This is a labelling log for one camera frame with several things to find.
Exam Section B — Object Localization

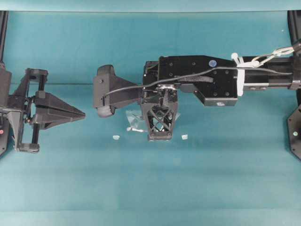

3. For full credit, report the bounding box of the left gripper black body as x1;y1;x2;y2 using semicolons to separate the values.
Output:
6;68;48;153

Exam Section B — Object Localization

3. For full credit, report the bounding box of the teal table cloth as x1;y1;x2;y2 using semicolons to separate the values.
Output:
0;11;301;226

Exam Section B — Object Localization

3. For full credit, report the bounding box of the left tape marker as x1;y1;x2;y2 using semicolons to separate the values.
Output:
113;135;120;140

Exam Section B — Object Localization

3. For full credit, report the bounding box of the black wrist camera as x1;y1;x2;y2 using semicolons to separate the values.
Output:
93;65;143;118

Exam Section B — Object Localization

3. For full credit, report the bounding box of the black camera cable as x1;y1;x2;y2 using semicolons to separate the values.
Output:
101;66;294;105

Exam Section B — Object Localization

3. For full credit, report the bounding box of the white zip tie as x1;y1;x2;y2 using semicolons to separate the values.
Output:
231;53;245;97

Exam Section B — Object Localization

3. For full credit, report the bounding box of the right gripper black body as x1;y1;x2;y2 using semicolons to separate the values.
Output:
141;60;179;108

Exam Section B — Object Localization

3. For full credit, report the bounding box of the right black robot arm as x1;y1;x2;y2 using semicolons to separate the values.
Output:
140;10;301;140

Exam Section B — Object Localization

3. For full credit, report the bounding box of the silver zip bag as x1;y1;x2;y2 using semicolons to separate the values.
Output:
126;110;146;132

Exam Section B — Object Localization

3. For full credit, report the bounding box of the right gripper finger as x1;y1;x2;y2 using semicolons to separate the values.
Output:
140;90;178;141

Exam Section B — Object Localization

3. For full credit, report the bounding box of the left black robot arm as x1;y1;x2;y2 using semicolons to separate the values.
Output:
0;60;86;154

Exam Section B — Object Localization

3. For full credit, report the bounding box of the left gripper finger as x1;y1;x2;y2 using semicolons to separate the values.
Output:
35;91;85;116
34;113;85;129

